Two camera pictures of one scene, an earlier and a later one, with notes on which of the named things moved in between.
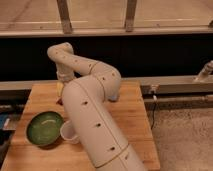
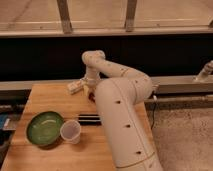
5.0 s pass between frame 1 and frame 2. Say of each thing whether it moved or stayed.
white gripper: moved
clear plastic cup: stayed
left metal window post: stayed
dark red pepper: moved
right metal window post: stayed
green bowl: stayed
